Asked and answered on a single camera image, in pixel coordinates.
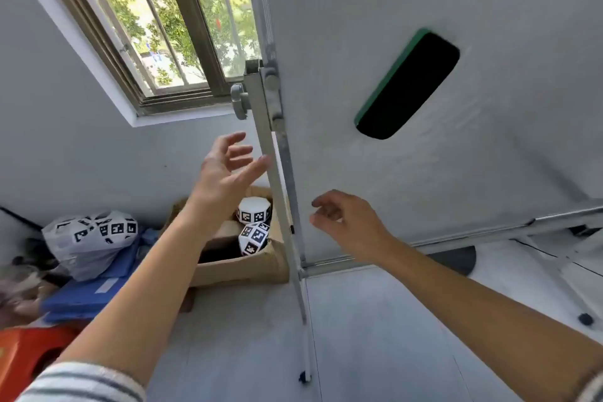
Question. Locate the person's left hand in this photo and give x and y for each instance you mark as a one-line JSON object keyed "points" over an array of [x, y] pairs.
{"points": [[214, 185]]}

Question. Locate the person's right hand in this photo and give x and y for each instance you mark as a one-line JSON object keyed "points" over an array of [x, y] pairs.
{"points": [[358, 227]]}

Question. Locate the person's left thumb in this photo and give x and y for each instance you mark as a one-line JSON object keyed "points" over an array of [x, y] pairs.
{"points": [[255, 172]]}

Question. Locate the person's left middle finger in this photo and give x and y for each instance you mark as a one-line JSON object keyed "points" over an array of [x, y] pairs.
{"points": [[240, 151]]}

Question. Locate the person's right thumb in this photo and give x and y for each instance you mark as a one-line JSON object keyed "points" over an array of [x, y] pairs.
{"points": [[322, 222]]}

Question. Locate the person's left forearm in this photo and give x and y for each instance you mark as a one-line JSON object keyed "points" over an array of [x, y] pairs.
{"points": [[150, 288]]}

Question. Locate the person's right forearm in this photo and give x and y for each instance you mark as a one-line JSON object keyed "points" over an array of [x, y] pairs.
{"points": [[490, 321]]}

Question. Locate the grey metal whiteboard stand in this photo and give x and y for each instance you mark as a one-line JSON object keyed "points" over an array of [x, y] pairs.
{"points": [[278, 189]]}

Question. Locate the white faceted marker ball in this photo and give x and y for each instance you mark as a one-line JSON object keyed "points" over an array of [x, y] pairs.
{"points": [[254, 211], [253, 239]]}

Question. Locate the grey stand adjustment knob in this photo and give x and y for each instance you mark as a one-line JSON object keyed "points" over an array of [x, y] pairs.
{"points": [[239, 100]]}

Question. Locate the brown cardboard box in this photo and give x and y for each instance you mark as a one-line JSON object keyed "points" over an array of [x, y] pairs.
{"points": [[245, 267]]}

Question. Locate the dark grey rounded object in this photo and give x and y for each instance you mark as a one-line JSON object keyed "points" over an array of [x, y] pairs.
{"points": [[454, 261]]}

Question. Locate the brown framed barred window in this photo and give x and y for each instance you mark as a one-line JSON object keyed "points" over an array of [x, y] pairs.
{"points": [[188, 20]]}

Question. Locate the black stand caster wheel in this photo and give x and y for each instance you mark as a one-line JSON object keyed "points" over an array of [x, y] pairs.
{"points": [[305, 377], [586, 319]]}

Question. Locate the black green whiteboard eraser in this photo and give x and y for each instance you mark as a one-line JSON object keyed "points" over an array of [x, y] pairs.
{"points": [[407, 86]]}

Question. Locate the white bag of marker balls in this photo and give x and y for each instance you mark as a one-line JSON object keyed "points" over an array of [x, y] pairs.
{"points": [[89, 239]]}

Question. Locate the large white whiteboard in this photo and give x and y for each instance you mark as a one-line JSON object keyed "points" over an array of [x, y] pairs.
{"points": [[494, 156]]}

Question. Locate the blue flat folder box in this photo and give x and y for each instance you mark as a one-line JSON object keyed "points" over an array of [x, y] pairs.
{"points": [[89, 298]]}

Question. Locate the blurred pile of clutter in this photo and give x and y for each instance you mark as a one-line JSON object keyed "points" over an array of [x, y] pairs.
{"points": [[21, 293]]}

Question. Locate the grey striped left sleeve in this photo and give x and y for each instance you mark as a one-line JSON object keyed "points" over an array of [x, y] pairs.
{"points": [[80, 385]]}

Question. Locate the grey striped sleeve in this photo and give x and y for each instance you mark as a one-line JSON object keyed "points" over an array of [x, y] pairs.
{"points": [[80, 385], [592, 390]]}

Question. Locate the orange plastic stool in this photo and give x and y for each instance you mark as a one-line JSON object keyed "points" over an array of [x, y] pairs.
{"points": [[26, 359]]}

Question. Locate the grey striped right sleeve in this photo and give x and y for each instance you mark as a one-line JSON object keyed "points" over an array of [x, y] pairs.
{"points": [[592, 390]]}

